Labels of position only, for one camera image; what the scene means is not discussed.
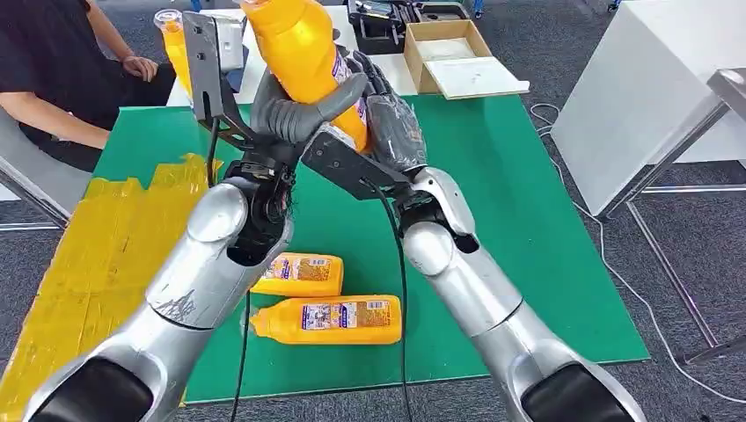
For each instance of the black tool case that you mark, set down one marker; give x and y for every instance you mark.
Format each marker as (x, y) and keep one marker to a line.
(373, 35)

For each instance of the orange drink bottle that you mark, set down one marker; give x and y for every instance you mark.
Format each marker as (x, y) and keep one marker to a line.
(309, 282)
(297, 46)
(280, 326)
(175, 52)

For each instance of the white foam insert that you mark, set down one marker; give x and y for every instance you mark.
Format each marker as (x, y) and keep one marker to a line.
(444, 49)

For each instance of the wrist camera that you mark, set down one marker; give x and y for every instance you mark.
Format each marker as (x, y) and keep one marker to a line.
(344, 166)
(201, 58)

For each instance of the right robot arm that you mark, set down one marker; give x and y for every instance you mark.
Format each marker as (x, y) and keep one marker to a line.
(466, 279)

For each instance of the open cardboard box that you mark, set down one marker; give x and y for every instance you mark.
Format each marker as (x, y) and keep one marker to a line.
(449, 30)

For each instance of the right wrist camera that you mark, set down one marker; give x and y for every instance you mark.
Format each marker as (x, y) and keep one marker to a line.
(344, 166)

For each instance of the person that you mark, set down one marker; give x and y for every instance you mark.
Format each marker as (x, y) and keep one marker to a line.
(46, 58)

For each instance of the yellow sheet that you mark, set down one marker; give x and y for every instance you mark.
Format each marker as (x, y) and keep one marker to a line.
(105, 250)

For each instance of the white flat board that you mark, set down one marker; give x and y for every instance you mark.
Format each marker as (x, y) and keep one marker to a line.
(472, 78)

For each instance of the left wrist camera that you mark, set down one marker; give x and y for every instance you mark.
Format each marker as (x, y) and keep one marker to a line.
(201, 58)

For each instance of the dark tablet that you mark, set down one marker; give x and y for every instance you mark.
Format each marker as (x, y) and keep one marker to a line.
(239, 78)

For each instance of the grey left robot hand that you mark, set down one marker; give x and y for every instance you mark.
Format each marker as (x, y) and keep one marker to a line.
(285, 119)

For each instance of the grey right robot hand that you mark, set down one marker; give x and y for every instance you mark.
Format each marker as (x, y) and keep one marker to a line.
(396, 134)

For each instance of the green table mat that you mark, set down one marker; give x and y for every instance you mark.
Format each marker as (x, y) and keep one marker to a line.
(495, 233)

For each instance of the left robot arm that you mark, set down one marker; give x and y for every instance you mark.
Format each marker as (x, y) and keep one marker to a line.
(198, 274)

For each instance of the person's left hand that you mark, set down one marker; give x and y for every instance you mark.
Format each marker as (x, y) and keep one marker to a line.
(141, 67)

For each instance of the white table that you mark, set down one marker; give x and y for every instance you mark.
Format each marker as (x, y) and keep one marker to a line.
(629, 87)

